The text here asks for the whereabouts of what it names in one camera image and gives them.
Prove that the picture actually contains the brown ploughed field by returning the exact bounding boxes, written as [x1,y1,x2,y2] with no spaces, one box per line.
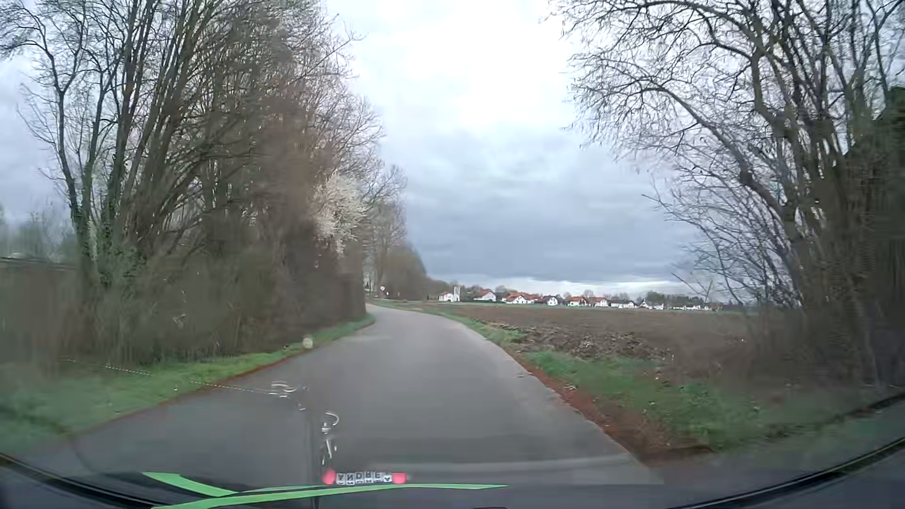
[424,303,786,383]

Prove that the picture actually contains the row of white red-roofed houses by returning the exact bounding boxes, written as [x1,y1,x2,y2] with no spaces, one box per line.
[437,286,725,312]

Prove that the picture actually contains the row of bare trees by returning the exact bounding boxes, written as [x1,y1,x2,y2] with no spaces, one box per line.
[0,0,448,369]

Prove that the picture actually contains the car's own bonnet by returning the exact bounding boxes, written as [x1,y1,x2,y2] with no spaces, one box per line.
[0,437,905,509]

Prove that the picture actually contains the grass verge with red soil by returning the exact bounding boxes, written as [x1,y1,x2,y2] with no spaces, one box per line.
[375,301,905,460]

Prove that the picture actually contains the grey asphalt road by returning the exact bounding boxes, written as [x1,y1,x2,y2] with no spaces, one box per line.
[21,304,662,489]

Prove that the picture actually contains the bare trees and bushes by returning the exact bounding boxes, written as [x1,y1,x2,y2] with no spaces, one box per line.
[551,0,905,390]

